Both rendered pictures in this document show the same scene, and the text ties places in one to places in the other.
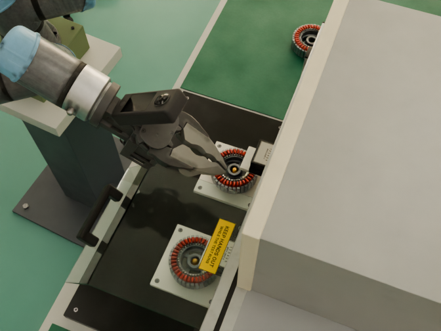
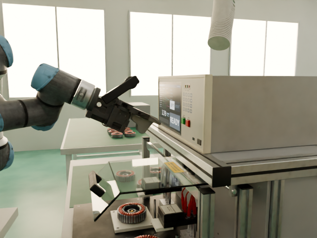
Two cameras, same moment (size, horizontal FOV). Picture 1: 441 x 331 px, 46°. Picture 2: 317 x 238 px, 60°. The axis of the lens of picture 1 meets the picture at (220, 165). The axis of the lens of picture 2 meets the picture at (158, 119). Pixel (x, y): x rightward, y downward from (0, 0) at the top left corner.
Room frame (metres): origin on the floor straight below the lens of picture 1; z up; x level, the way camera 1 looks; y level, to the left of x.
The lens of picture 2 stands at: (-0.26, 0.49, 1.31)
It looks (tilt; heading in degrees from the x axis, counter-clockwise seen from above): 8 degrees down; 323
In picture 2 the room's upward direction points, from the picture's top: straight up
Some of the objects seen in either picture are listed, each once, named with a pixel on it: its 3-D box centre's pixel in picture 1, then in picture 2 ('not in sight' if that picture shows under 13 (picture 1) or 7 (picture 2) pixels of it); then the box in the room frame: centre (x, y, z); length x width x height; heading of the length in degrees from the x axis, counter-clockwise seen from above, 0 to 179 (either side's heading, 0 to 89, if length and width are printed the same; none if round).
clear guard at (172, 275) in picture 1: (180, 247); (153, 181); (0.32, 0.07, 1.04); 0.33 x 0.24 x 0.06; 69
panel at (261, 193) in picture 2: not in sight; (207, 187); (0.40, -0.23, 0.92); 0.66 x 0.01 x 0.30; 159
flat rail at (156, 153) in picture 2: not in sight; (166, 162); (0.45, -0.08, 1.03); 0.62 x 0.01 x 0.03; 159
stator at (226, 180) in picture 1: (234, 171); (131, 212); (0.60, -0.03, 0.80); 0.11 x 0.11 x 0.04
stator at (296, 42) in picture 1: (311, 41); not in sight; (1.04, -0.26, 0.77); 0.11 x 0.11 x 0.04
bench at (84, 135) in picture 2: not in sight; (115, 157); (2.63, -1.04, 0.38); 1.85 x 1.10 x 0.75; 159
